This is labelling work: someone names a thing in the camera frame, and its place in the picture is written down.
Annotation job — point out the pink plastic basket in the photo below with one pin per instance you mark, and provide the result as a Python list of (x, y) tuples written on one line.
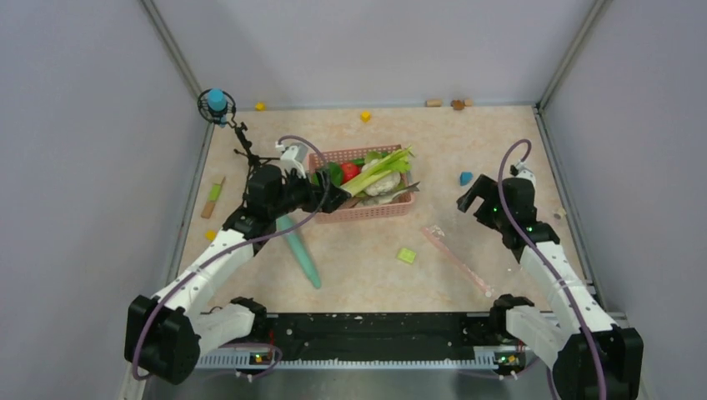
[(348, 212)]

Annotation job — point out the blue toy block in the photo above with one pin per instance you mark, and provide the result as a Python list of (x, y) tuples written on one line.
[(465, 178)]

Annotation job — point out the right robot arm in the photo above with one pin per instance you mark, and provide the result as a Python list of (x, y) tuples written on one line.
[(588, 354)]

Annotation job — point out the grey toy fish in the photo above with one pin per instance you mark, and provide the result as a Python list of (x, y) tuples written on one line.
[(386, 198)]

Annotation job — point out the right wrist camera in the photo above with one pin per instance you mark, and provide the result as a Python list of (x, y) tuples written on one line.
[(521, 170)]

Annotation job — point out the blue microphone on tripod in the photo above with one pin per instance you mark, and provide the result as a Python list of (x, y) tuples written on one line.
[(218, 107)]

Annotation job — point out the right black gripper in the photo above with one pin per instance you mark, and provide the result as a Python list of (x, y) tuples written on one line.
[(486, 188)]

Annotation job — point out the green and wood stick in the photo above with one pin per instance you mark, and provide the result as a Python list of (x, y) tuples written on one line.
[(213, 196)]

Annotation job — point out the yellow block at left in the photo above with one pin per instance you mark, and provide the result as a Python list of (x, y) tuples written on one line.
[(210, 236)]

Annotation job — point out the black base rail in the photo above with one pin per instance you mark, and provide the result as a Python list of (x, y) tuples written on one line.
[(381, 336)]

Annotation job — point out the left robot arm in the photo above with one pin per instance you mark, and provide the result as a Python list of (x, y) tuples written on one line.
[(167, 332)]

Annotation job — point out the green celery stalk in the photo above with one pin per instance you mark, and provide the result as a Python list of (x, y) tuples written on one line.
[(396, 161)]

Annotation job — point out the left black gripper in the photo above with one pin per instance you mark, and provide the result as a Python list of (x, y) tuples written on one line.
[(324, 197)]

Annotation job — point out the green square block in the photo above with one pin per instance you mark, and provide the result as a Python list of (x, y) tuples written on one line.
[(406, 255)]

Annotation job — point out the clear pink zip bag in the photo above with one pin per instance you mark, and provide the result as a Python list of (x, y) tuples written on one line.
[(477, 252)]

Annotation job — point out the white cauliflower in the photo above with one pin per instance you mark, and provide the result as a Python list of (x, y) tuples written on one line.
[(384, 185)]

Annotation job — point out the wooden cork cylinder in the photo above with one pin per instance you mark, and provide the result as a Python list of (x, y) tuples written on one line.
[(434, 103)]

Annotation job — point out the brown wooden piece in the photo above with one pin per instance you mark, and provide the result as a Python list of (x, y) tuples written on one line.
[(457, 105)]

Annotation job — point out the teal silicone tool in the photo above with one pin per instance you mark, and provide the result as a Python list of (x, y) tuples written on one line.
[(299, 250)]

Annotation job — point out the green bell pepper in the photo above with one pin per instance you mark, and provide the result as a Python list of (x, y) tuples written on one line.
[(332, 172)]

